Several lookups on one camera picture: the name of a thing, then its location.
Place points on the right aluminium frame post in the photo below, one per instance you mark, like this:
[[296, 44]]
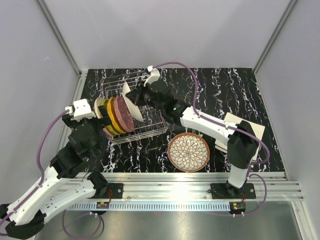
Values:
[[275, 34]]

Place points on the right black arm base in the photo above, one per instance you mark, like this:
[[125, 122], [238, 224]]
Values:
[[225, 191]]

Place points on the lower white square plate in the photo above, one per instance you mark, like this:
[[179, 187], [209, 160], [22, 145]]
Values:
[[223, 148]]

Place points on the white square plate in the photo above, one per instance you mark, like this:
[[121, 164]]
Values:
[[257, 129], [223, 148]]

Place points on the aluminium mounting rail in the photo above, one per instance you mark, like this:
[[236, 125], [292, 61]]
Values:
[[193, 187]]

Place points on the left aluminium frame post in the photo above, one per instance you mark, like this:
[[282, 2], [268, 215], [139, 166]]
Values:
[[58, 36]]

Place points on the black marble pattern mat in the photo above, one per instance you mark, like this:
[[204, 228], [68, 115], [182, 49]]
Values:
[[217, 92]]

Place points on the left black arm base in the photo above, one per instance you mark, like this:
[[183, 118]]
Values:
[[114, 190]]

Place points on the aluminium frame post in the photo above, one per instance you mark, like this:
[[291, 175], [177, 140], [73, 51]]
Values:
[[58, 36], [275, 34]]

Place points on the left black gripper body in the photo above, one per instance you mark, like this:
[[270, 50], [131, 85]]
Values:
[[96, 123]]

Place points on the orange polka dot plate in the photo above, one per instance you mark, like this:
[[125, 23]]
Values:
[[112, 116]]

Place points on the pink polka dot plate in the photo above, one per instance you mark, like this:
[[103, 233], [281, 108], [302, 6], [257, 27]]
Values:
[[123, 114]]

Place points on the white slotted cable duct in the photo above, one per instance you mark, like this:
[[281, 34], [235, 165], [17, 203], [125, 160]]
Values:
[[149, 206]]

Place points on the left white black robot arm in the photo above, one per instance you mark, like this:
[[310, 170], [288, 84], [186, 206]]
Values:
[[27, 216]]

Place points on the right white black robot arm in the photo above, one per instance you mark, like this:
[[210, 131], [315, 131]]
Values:
[[239, 138]]

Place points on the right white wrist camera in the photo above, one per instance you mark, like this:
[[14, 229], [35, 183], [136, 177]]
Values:
[[154, 75]]

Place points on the green polka dot plate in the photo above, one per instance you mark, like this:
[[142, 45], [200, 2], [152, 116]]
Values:
[[110, 129]]

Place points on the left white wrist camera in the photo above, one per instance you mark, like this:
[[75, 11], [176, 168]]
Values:
[[80, 109]]

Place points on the metal wire dish rack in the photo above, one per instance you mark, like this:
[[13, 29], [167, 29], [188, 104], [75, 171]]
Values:
[[153, 123]]

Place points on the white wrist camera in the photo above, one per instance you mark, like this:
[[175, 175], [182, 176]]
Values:
[[80, 109], [154, 75]]

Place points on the floral patterned brown plate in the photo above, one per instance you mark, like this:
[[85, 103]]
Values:
[[188, 152]]

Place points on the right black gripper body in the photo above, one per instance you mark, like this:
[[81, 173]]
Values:
[[146, 98]]

